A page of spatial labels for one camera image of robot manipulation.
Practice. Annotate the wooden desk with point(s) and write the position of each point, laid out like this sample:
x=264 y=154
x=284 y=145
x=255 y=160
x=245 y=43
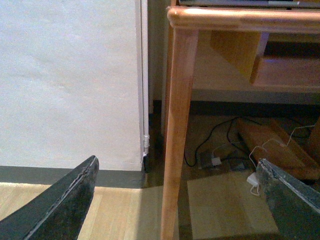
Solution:
x=186 y=22

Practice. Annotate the white power adapter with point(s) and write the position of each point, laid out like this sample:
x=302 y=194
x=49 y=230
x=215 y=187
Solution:
x=253 y=180

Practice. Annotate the grey floor power strip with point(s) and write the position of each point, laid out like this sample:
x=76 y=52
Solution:
x=207 y=160

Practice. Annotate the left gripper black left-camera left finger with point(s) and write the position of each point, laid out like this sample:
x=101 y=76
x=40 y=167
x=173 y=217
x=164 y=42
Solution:
x=59 y=212

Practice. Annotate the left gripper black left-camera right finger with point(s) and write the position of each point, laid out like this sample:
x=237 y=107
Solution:
x=295 y=206

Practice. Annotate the white wall conduit pipe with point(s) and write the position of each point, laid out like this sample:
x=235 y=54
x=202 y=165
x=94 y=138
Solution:
x=145 y=74

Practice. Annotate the silver laptop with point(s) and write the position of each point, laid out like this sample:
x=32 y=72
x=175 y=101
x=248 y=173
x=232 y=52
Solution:
x=282 y=4

